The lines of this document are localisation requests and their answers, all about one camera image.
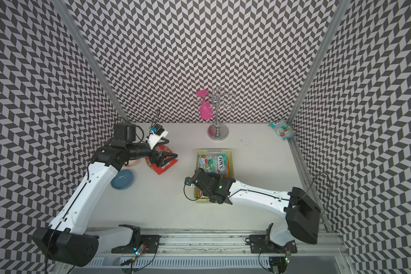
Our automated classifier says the aluminium front rail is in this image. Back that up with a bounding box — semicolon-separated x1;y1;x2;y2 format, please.
63;231;347;258

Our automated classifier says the light green plastic basket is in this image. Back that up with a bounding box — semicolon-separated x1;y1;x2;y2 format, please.
195;148;234;202

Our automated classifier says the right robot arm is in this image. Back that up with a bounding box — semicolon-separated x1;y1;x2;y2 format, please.
184;169;321;248

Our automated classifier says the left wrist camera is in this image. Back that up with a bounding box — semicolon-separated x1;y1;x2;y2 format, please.
147;124;169;149

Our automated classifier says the red 100 candy bag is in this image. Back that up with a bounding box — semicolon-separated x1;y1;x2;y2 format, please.
145;145;178;175

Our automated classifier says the pink plastic wine glass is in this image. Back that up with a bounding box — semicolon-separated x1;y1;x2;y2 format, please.
196;90;213;120

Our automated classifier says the teal Fox's mint bag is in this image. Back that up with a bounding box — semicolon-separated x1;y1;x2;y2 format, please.
197;154;229;175

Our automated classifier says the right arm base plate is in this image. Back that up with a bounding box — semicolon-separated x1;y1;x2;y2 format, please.
245;235;298;254

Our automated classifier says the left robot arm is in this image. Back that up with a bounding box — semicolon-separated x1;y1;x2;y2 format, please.
32;123;177;267

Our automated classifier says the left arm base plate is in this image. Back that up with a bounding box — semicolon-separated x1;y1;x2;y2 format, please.
111;235;161;255

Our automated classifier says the blue bowl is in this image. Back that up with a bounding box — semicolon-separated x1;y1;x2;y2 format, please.
110;170;134;190

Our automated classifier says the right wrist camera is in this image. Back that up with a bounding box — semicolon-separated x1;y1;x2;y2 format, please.
184;177;194;187

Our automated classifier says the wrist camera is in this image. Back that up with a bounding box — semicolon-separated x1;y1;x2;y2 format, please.
147;124;169;149
184;177;194;187

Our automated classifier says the chrome glass holder stand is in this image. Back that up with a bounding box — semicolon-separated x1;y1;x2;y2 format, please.
207;87;236;142

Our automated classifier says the orange patterned bowl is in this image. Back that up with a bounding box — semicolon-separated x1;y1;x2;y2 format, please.
123;159;139;168

